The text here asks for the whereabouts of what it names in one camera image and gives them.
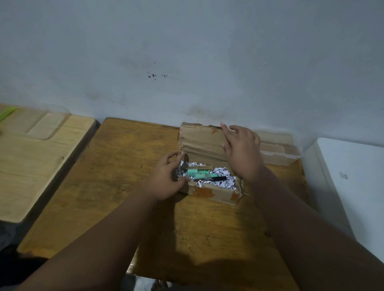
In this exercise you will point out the person's right hand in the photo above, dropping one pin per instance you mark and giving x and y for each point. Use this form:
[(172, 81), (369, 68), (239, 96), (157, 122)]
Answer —
[(244, 153)]

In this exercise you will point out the person's left hand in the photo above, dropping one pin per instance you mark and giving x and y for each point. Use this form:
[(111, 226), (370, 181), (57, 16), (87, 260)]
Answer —
[(163, 186)]

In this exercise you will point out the clear plastic container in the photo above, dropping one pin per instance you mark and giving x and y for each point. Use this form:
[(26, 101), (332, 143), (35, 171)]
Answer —
[(279, 150)]

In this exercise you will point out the shredded white paper filling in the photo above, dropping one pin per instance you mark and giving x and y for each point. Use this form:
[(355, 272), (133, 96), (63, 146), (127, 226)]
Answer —
[(223, 183)]

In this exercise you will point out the brown cardboard box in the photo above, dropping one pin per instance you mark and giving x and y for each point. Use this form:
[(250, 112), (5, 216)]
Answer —
[(204, 141)]

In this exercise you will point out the person's right forearm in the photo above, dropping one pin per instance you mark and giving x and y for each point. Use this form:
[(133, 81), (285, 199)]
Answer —
[(315, 239)]

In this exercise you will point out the person's left forearm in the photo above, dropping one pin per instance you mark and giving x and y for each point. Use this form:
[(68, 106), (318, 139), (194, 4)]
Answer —
[(99, 248)]

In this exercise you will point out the person's left foot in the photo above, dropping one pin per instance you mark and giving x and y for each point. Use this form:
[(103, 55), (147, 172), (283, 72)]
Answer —
[(159, 285)]

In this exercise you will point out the small grey sticker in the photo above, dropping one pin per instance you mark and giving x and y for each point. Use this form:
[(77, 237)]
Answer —
[(343, 175)]

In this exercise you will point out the white cabinet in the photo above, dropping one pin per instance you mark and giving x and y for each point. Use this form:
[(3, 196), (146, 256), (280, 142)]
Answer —
[(354, 195)]

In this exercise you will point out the light wooden side table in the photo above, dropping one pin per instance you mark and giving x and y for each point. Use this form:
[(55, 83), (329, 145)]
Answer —
[(36, 180)]

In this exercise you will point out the clear plastic lid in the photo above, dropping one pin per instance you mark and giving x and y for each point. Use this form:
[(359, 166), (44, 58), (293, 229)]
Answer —
[(45, 126)]

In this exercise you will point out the green plastic stick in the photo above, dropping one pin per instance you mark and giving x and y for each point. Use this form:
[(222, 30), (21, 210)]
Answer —
[(7, 114)]

